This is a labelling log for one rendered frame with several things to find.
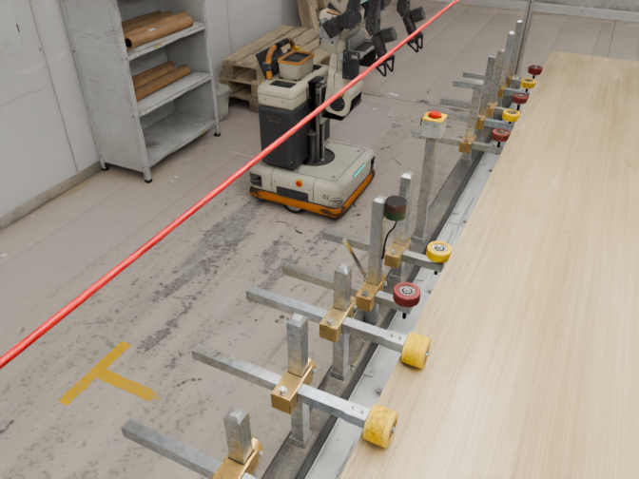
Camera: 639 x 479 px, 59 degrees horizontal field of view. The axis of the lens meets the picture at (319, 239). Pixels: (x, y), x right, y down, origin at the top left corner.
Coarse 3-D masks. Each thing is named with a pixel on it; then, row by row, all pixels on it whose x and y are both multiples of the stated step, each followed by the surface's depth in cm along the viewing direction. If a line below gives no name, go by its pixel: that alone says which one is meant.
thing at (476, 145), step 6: (414, 132) 274; (420, 138) 274; (444, 138) 269; (450, 138) 268; (456, 138) 268; (456, 144) 268; (474, 144) 264; (480, 144) 262; (486, 144) 262; (492, 144) 262; (480, 150) 264; (486, 150) 263; (492, 150) 261; (498, 150) 260
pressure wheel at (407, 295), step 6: (402, 282) 168; (408, 282) 168; (396, 288) 166; (402, 288) 166; (408, 288) 165; (414, 288) 166; (396, 294) 164; (402, 294) 164; (408, 294) 165; (414, 294) 164; (396, 300) 165; (402, 300) 163; (408, 300) 163; (414, 300) 163; (402, 306) 164; (408, 306) 164
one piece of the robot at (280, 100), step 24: (312, 72) 349; (264, 96) 332; (288, 96) 325; (312, 96) 344; (264, 120) 342; (288, 120) 334; (312, 120) 353; (264, 144) 352; (288, 144) 344; (312, 144) 353; (288, 168) 357
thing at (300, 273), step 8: (288, 264) 183; (288, 272) 182; (296, 272) 180; (304, 272) 180; (312, 272) 180; (304, 280) 181; (312, 280) 179; (320, 280) 177; (328, 280) 176; (328, 288) 178; (352, 288) 173; (352, 296) 175; (376, 296) 170; (384, 296) 170; (392, 296) 170; (384, 304) 170; (392, 304) 169; (408, 312) 168
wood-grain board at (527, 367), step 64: (576, 64) 336; (576, 128) 260; (512, 192) 213; (576, 192) 213; (512, 256) 180; (576, 256) 180; (448, 320) 156; (512, 320) 156; (576, 320) 156; (448, 384) 138; (512, 384) 138; (576, 384) 138; (384, 448) 123; (448, 448) 123; (512, 448) 123; (576, 448) 123
